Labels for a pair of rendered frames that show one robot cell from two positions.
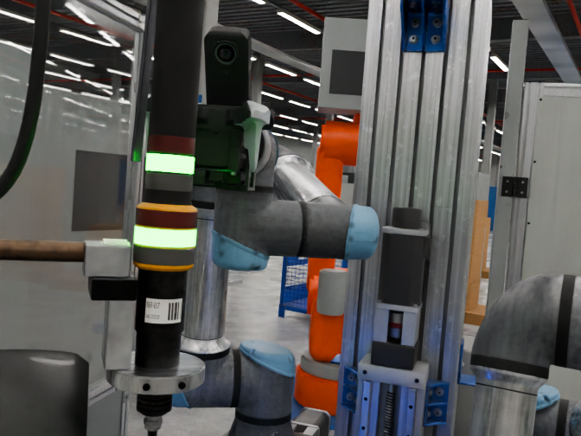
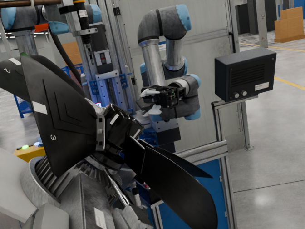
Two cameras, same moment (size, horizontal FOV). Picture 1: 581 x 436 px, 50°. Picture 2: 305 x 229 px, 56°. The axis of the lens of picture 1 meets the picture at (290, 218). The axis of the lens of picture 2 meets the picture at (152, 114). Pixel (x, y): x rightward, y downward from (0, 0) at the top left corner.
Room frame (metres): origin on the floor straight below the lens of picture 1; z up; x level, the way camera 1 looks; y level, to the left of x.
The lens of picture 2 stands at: (-0.36, 0.34, 1.42)
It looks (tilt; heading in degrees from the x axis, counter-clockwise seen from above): 16 degrees down; 333
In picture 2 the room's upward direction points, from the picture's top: 12 degrees counter-clockwise
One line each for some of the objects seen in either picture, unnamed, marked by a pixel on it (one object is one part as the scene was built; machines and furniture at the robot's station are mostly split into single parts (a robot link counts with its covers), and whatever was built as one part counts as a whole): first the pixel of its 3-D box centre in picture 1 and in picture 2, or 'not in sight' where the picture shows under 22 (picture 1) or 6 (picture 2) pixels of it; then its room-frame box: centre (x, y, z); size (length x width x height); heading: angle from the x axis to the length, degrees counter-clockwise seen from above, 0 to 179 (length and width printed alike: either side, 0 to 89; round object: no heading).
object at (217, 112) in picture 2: not in sight; (218, 121); (0.67, -0.51, 0.96); 0.03 x 0.03 x 0.20; 76
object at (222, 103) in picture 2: not in sight; (234, 99); (0.64, -0.61, 1.04); 0.24 x 0.03 x 0.03; 76
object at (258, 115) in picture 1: (252, 138); not in sight; (0.56, 0.04, 1.64); 0.09 x 0.03 x 0.06; 18
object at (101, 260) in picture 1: (146, 312); (77, 16); (0.45, 0.10, 1.50); 0.09 x 0.07 x 0.10; 111
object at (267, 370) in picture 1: (262, 375); not in sight; (1.27, 0.03, 1.20); 0.13 x 0.12 x 0.14; 102
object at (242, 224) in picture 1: (254, 227); (61, 18); (0.83, 0.05, 1.54); 0.11 x 0.08 x 0.11; 102
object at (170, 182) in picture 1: (169, 182); not in sight; (0.45, 0.09, 1.60); 0.03 x 0.03 x 0.01
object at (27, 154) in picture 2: not in sight; (36, 158); (0.87, 0.29, 1.02); 0.16 x 0.10 x 0.11; 76
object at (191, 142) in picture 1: (171, 145); not in sight; (0.45, 0.09, 1.62); 0.03 x 0.03 x 0.01
